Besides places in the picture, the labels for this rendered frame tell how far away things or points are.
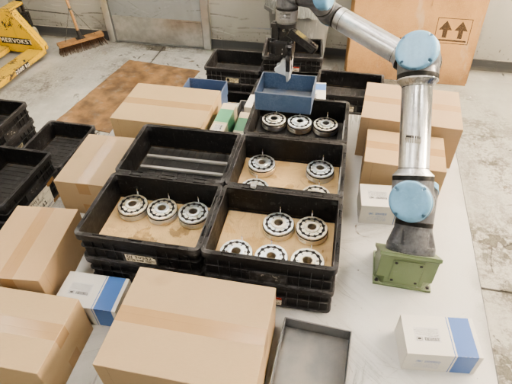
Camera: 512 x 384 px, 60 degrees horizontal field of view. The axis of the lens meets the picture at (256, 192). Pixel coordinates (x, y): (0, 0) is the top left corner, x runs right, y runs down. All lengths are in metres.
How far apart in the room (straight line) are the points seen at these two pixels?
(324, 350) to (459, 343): 0.37
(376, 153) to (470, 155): 1.70
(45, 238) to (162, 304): 0.51
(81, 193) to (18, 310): 0.53
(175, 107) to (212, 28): 2.63
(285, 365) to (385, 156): 0.87
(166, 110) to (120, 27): 3.00
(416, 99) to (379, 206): 0.48
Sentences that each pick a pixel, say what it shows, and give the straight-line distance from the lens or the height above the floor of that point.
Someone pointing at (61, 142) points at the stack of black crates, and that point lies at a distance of 2.87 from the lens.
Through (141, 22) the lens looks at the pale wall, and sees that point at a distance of 4.77.
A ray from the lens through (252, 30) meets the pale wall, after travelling 4.44.
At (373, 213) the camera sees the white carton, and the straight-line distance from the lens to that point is 1.69.
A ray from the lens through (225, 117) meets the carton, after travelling 1.91.
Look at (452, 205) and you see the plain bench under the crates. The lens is 1.89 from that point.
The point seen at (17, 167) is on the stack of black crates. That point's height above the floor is 0.49.
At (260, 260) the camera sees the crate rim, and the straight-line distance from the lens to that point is 1.27.
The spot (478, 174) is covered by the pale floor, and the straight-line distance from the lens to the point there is 3.27.
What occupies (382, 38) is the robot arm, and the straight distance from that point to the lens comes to 1.56.
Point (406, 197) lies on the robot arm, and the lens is 1.30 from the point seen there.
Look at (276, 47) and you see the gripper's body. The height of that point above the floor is 1.24.
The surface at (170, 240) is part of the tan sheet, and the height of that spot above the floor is 0.83.
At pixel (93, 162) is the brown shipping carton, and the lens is 1.82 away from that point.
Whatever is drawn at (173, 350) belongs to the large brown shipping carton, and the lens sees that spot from 1.18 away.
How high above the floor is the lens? 1.92
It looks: 43 degrees down
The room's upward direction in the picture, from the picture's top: 1 degrees counter-clockwise
